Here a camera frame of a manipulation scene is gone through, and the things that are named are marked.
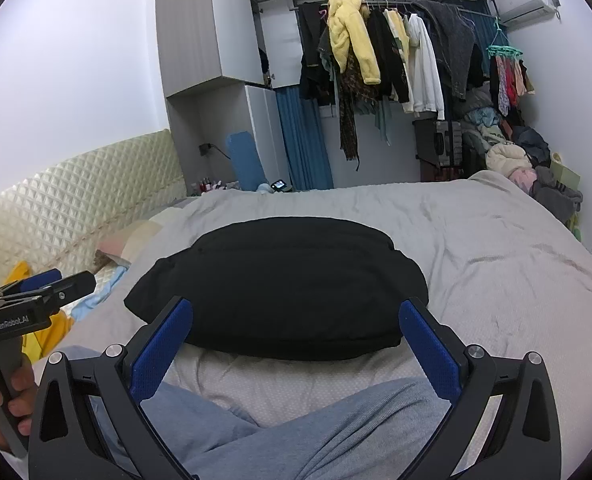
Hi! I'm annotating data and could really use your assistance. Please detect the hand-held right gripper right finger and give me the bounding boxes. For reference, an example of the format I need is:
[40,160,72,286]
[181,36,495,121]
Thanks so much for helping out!
[398,297,562,480]

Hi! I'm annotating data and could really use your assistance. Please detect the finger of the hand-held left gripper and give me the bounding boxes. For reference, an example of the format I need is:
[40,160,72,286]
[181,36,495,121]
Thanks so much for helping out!
[0,268,63,301]
[26,271,98,311]

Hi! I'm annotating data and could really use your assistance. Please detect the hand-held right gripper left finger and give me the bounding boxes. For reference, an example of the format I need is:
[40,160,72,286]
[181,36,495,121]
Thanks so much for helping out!
[28,296,194,480]

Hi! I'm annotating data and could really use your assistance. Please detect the black jacket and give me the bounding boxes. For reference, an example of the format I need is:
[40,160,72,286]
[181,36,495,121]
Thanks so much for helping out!
[123,216,429,362]

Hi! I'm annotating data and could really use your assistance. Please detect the pile of clothes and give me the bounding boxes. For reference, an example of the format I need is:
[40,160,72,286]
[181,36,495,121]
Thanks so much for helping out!
[463,87,584,221]

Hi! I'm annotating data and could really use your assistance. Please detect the person's left hand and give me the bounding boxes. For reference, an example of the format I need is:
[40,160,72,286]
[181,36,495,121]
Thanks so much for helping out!
[0,360,38,436]

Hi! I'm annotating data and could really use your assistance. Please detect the light blue cloth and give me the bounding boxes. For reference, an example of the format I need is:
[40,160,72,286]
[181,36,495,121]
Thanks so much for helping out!
[68,265,129,321]

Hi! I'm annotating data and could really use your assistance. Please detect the yellow cloth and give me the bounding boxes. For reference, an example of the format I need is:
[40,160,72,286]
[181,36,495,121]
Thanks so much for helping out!
[3,260,75,361]

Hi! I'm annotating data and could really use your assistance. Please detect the pink grey cream pillow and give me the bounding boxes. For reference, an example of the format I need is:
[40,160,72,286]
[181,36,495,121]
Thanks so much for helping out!
[96,220,164,266]

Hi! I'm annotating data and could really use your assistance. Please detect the cream quilted headboard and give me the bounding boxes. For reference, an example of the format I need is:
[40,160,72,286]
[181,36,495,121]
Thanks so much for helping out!
[0,129,185,291]

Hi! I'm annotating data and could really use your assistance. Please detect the grey bed blanket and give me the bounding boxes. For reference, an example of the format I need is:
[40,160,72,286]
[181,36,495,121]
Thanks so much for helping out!
[28,170,592,466]

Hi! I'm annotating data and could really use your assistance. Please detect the person's grey-blue pants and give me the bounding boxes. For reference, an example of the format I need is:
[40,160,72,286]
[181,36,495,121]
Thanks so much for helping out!
[58,345,481,480]

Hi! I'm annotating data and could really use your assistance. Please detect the blue foam board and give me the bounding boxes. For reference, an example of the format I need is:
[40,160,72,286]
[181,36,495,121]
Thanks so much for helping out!
[225,131,267,191]

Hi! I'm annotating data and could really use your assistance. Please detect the pale green hanging garment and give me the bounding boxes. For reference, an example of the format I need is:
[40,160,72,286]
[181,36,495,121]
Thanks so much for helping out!
[373,97,394,147]

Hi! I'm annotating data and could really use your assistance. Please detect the blue curtain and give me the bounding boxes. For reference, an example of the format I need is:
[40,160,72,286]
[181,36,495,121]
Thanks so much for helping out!
[275,85,334,192]

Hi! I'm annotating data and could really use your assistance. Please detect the leopard print scarf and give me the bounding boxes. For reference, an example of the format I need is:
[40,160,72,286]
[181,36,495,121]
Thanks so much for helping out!
[336,60,377,163]

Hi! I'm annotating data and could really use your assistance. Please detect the small hanging laundry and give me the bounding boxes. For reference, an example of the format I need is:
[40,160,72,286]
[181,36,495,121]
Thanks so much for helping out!
[490,55,536,117]

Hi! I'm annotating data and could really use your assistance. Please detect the white hoodie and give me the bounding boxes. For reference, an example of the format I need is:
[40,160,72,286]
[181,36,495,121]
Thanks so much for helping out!
[407,12,445,113]

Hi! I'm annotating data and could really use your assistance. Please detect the black hanging sweater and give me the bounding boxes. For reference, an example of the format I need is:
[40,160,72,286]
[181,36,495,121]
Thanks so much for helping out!
[363,7,411,106]

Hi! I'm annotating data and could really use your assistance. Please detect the green clip drying hanger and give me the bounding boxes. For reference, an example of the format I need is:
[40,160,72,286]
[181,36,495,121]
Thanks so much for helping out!
[486,16,525,58]

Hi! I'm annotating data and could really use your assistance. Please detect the dark grey hanging jacket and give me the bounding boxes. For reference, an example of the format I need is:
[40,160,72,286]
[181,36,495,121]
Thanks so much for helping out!
[416,0,486,101]

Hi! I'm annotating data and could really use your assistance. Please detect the black hanging coat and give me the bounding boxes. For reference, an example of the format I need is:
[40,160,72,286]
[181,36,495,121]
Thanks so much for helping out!
[298,2,335,107]

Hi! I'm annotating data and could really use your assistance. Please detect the yellow fleece jacket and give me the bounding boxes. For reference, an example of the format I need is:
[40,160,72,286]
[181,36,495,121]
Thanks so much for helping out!
[327,0,383,86]

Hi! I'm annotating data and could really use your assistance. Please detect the black power adapter cable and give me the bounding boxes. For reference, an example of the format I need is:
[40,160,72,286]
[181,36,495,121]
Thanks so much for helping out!
[198,142,231,160]

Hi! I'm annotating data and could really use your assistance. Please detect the white wall cabinet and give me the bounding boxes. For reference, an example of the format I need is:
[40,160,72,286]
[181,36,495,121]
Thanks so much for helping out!
[155,0,301,196]

